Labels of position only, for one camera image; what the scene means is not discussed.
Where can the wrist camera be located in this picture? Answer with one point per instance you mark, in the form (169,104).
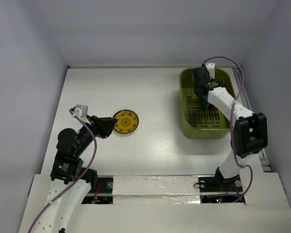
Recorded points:
(211,69)
(80,111)

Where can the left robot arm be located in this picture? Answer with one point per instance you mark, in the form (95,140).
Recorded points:
(70,181)

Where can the yellow patterned plate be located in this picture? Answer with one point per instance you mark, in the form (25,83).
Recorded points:
(127,121)

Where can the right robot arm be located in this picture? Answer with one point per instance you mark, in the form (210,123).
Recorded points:
(248,130)

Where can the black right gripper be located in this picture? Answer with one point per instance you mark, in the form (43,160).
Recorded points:
(206,102)

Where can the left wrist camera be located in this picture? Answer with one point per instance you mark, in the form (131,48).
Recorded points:
(80,111)

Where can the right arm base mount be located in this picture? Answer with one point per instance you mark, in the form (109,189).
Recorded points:
(211,191)

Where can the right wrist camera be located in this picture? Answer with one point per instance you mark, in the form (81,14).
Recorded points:
(211,69)

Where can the white foam front panel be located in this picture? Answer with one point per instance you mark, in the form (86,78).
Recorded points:
(171,204)

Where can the green dish rack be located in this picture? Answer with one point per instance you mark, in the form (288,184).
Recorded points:
(198,123)

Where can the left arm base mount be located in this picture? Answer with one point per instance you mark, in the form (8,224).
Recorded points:
(102,194)

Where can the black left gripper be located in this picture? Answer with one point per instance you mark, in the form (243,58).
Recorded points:
(103,125)

